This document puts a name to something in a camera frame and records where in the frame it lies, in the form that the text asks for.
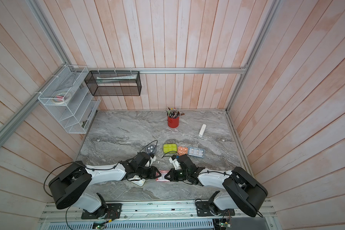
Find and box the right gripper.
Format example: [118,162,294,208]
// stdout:
[164,168,191,181]

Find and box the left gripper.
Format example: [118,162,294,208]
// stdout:
[136,166,163,180]

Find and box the red pillbox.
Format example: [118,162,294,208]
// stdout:
[155,170,170,182]

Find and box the orange pillbox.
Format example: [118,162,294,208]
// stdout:
[177,146,188,156]

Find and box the green lid white pillbox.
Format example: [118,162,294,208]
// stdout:
[163,144,177,153]

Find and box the blue pillbox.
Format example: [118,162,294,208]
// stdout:
[187,147,205,158]

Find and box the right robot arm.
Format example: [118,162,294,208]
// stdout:
[165,154,268,217]

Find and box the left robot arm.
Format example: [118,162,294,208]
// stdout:
[48,152,161,213]

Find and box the yellow lid white pillbox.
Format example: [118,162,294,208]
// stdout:
[129,179,146,186]

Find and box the red pen cup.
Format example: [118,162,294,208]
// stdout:
[167,116,180,128]

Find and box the white rectangular device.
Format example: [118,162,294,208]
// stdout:
[198,124,207,137]

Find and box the black mesh basket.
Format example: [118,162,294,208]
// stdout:
[84,70,142,96]

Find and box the tape roll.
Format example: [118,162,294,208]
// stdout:
[51,92,71,104]

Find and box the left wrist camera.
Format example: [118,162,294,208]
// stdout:
[149,156,156,167]

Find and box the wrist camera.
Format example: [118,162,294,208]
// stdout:
[149,156,156,167]
[169,155,182,170]

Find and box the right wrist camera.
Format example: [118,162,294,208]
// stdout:
[169,155,182,170]

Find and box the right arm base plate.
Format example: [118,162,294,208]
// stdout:
[195,199,235,217]

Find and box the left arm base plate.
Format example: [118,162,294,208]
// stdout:
[81,203,122,220]

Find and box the white wire shelf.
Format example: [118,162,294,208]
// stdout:
[38,65,101,134]

